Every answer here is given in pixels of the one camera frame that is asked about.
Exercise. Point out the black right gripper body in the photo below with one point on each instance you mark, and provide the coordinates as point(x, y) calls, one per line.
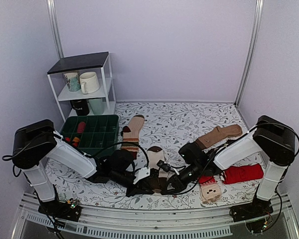
point(183, 183)

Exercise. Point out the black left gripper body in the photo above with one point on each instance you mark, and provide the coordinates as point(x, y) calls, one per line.
point(138, 189)

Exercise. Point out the cream brown block sock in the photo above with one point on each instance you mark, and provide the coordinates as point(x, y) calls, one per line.
point(158, 177)

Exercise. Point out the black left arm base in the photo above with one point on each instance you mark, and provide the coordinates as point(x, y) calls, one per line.
point(60, 210)

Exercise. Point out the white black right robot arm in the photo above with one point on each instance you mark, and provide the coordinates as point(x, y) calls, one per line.
point(278, 141)

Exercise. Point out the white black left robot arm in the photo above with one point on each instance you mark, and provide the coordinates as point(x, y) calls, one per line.
point(38, 141)

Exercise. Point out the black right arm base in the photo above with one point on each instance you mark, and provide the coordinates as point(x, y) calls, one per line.
point(256, 208)

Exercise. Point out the red beige face sock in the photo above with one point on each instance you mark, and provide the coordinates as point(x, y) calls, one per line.
point(210, 191)

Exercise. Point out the brown argyle sock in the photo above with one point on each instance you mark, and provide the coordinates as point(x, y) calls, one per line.
point(219, 147)

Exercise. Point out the striped beige brown sock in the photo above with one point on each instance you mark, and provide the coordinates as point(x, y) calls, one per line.
point(130, 134)

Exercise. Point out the red folded sock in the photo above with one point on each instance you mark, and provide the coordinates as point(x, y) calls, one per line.
point(234, 174)

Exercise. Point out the floral patterned table mat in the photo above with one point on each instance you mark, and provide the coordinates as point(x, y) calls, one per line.
point(169, 126)

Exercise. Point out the tan brown cuff sock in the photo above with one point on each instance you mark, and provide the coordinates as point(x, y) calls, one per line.
point(218, 134)

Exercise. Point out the green divided organizer tray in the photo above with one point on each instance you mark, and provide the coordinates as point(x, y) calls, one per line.
point(99, 136)

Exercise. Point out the pale green mug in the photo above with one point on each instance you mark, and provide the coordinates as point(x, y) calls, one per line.
point(97, 106)

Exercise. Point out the black mug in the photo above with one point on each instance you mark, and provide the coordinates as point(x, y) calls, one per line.
point(80, 107)

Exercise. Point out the cream white mug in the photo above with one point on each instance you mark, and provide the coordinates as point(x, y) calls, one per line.
point(89, 82)

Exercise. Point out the white shelf black top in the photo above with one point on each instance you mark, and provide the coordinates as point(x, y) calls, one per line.
point(93, 62)

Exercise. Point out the teal patterned mug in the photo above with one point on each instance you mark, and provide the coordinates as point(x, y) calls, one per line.
point(72, 81)

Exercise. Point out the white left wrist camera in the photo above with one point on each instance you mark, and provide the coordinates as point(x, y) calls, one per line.
point(141, 174)

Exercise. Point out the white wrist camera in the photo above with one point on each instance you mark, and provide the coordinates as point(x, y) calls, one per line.
point(164, 169)
point(141, 174)

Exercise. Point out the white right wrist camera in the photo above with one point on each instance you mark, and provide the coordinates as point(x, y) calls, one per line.
point(164, 169)

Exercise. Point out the aluminium front rail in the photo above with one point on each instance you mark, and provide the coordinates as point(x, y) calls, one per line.
point(108, 214)

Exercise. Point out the right aluminium corner post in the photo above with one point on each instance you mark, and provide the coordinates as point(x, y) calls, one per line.
point(250, 53)

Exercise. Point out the aluminium corner post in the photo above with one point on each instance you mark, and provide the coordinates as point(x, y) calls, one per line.
point(250, 53)
point(54, 27)

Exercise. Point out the left aluminium corner post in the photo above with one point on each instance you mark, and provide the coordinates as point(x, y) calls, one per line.
point(54, 27)

